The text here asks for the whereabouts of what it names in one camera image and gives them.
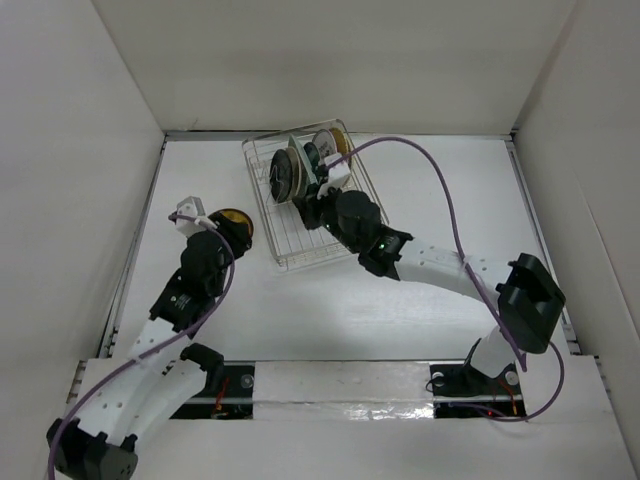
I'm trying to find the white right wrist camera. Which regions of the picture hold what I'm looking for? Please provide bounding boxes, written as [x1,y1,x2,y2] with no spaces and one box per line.
[316,153,351,199]

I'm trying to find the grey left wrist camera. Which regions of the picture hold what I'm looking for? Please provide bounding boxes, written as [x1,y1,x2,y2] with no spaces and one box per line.
[169,196,215,238]

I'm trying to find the light green rectangular dish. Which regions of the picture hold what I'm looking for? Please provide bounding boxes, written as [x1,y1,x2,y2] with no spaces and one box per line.
[288,135,318,185]

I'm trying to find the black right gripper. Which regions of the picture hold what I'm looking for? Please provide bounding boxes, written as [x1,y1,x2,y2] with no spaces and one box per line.
[292,179,361,255]

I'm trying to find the cream plate brown smear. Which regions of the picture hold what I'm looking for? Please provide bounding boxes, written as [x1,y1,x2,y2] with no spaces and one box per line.
[286,146,304,200]

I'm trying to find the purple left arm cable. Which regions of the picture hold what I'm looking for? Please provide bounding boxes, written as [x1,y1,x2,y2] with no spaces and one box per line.
[47,212,237,480]

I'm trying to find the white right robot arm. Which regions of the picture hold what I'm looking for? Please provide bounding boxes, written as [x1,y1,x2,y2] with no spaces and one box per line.
[293,189,566,393]

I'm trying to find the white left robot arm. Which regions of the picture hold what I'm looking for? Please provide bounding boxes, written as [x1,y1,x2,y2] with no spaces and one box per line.
[47,209,254,479]

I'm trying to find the blue floral round plate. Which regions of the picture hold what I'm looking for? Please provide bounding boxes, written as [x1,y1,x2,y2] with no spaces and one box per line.
[303,142,321,171]

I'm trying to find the white plate red characters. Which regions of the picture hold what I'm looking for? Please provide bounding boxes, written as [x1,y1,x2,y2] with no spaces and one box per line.
[312,129,338,159]

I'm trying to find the yellow brown patterned plate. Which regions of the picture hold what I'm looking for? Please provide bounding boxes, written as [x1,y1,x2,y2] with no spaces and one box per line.
[207,207,255,251]

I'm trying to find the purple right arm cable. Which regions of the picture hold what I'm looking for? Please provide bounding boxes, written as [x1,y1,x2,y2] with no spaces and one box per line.
[327,137,566,424]

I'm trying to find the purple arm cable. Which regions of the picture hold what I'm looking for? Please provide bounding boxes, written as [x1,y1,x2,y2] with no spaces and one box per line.
[47,212,237,480]
[327,137,566,424]

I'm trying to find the yellow woven pattern plate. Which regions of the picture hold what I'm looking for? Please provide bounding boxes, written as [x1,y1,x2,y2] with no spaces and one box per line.
[329,127,350,155]

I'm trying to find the metal wire dish rack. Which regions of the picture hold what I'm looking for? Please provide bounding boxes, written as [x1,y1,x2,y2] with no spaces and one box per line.
[242,117,390,272]

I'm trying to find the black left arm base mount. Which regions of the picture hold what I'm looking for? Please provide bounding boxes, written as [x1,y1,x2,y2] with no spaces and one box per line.
[184,363,255,420]

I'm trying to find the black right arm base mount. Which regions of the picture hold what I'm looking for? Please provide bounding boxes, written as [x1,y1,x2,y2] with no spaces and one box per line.
[425,363,527,419]

